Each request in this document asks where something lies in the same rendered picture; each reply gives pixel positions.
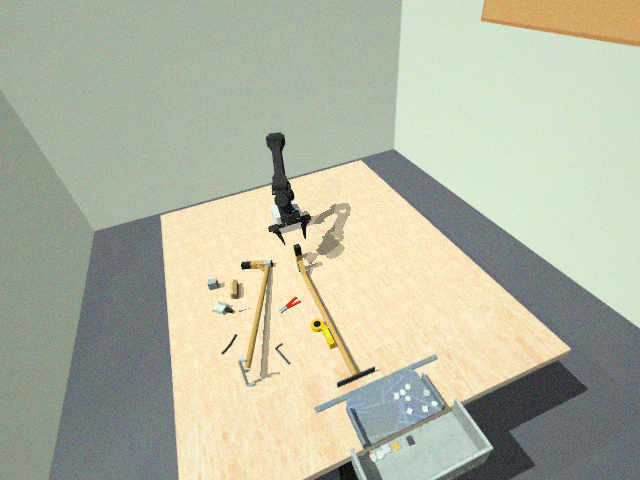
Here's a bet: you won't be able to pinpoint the yellow ring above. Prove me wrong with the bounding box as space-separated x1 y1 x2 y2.
311 319 324 332

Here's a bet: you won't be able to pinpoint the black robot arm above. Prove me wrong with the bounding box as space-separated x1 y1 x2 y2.
266 132 300 224

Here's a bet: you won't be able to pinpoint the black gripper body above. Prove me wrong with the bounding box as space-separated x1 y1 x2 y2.
268 206 312 233

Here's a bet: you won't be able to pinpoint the red-handled pliers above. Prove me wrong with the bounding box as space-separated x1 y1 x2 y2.
279 297 301 313

